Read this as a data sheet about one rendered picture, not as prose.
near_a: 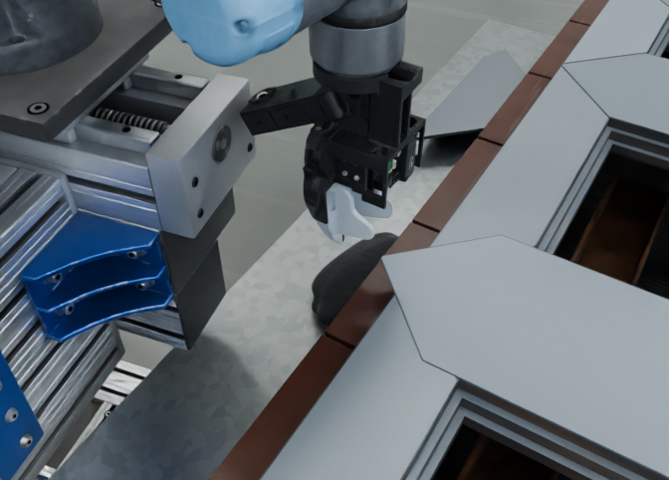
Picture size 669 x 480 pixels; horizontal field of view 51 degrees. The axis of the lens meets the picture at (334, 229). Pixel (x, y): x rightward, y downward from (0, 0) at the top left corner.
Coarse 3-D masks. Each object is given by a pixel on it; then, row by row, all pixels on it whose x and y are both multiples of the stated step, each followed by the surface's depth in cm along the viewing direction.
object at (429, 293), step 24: (480, 240) 71; (432, 264) 68; (456, 264) 68; (480, 264) 68; (408, 288) 66; (432, 288) 66; (456, 288) 66; (408, 312) 64; (432, 312) 64; (432, 336) 62
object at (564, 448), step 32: (608, 128) 87; (640, 128) 85; (640, 160) 86; (576, 192) 78; (448, 416) 58; (480, 416) 59; (512, 416) 58; (448, 448) 58; (512, 448) 58; (544, 448) 57; (576, 448) 56
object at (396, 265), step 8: (384, 256) 69; (392, 256) 69; (400, 256) 69; (408, 256) 69; (416, 256) 69; (384, 264) 68; (392, 264) 68; (400, 264) 68; (408, 264) 68; (392, 272) 68; (400, 272) 68; (392, 280) 67; (392, 288) 66
